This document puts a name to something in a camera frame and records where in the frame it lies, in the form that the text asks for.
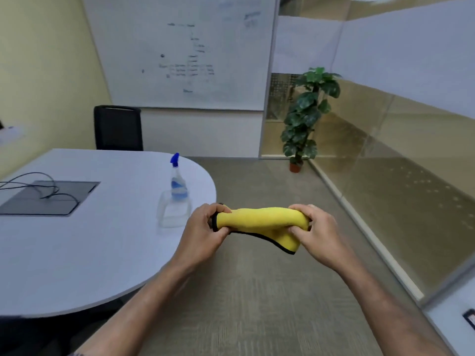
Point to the person's right hand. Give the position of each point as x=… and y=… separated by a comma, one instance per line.
x=323, y=237

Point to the person's left hand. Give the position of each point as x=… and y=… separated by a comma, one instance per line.
x=198, y=237

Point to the person's left thumb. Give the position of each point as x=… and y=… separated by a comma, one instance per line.
x=219, y=209

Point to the person's right thumb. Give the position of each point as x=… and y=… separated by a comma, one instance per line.
x=298, y=232

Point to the yellow microfiber cloth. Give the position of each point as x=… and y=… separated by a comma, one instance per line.
x=261, y=224

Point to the person's left forearm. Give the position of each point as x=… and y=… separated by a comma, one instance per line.
x=137, y=311

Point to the person's right forearm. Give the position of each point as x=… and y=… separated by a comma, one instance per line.
x=386, y=311

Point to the clear plastic container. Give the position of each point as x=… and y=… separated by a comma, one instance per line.
x=173, y=209

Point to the clear spray bottle blue nozzle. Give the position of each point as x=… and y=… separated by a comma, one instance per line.
x=178, y=179

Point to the green potted plant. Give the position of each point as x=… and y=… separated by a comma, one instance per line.
x=310, y=114

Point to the white round table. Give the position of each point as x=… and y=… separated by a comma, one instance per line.
x=92, y=237

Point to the black office chair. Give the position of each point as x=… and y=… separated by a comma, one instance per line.
x=118, y=127

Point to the white whiteboard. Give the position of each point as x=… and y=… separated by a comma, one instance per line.
x=185, y=51

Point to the black device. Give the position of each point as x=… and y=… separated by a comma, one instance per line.
x=469, y=318

